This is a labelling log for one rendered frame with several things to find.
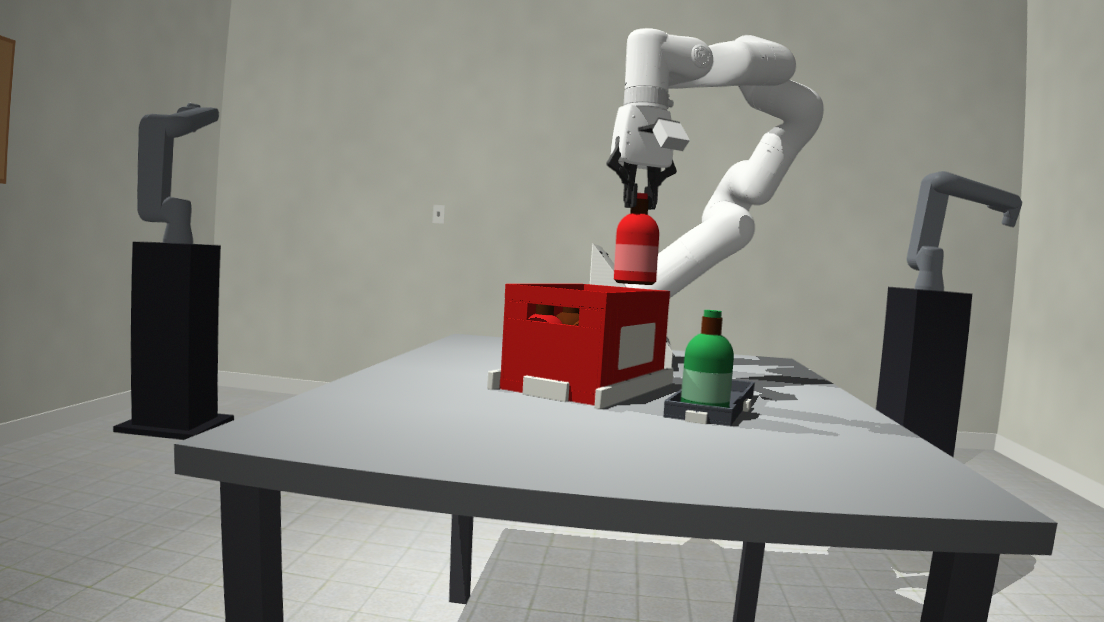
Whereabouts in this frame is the green bottle with pale green label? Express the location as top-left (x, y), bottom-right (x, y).
top-left (681, 310), bottom-right (734, 408)

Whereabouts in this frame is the brown bottle with cream cap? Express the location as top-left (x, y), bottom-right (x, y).
top-left (556, 307), bottom-right (578, 325)

